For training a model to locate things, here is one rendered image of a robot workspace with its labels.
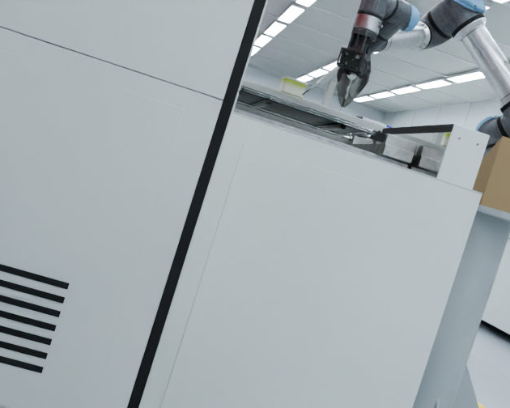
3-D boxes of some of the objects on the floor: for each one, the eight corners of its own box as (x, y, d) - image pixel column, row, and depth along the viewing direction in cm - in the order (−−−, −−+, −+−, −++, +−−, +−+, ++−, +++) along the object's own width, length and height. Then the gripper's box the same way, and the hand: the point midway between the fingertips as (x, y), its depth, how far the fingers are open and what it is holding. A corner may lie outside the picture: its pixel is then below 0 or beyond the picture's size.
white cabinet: (114, 464, 167) (225, 110, 164) (128, 347, 262) (197, 122, 259) (380, 529, 177) (489, 197, 174) (299, 394, 272) (369, 177, 269)
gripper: (345, 24, 208) (321, 98, 209) (376, 31, 205) (351, 106, 206) (352, 33, 216) (329, 104, 217) (382, 40, 213) (359, 112, 214)
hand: (344, 103), depth 214 cm, fingers closed
